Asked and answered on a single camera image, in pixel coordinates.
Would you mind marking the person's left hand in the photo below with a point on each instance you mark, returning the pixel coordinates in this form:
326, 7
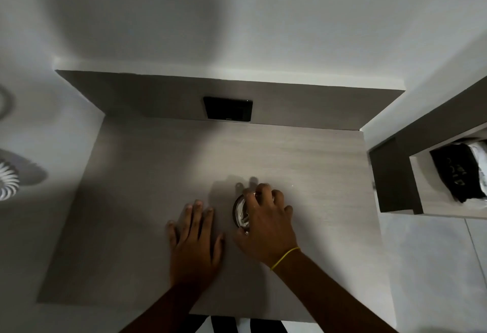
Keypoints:
196, 256

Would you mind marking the person's right hand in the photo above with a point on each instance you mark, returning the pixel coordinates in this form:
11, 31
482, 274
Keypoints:
268, 234

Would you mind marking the person's left little finger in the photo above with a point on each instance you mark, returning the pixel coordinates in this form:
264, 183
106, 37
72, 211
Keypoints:
172, 233

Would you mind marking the person's right middle finger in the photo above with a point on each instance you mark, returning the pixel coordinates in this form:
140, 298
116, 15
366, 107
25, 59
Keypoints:
277, 200

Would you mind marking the person's right thumb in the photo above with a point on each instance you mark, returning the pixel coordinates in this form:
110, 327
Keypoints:
239, 236

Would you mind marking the person's left thumb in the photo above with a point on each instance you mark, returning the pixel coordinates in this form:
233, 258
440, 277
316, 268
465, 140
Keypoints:
218, 247

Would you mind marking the person's left middle finger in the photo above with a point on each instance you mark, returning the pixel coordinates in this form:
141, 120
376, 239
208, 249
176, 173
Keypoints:
197, 217

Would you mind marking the clear round glass container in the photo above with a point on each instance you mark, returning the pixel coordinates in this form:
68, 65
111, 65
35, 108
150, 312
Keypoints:
241, 211

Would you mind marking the person's right forearm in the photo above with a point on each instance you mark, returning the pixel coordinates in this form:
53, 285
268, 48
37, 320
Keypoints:
327, 298

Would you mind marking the person's left forearm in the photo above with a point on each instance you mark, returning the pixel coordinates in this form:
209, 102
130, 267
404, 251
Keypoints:
171, 312

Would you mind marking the yellow rubber wristband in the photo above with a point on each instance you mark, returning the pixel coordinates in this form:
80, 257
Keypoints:
284, 258

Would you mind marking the black white striped clothing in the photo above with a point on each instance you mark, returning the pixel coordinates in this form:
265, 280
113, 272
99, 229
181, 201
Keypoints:
266, 326

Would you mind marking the grey wooden desk back panel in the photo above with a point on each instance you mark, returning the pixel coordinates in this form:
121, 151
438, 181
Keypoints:
304, 106

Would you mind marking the grey wooden open shelf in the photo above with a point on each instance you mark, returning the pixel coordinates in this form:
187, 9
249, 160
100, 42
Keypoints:
395, 180

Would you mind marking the white round fan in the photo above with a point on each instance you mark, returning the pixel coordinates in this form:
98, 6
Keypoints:
8, 180

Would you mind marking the black bag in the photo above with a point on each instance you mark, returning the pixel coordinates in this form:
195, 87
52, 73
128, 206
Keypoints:
454, 171

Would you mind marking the white plastic wrap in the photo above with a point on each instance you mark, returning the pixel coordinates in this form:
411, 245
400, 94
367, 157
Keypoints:
480, 161

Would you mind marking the black wall socket panel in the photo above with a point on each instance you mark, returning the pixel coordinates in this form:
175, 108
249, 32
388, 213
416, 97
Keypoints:
227, 108

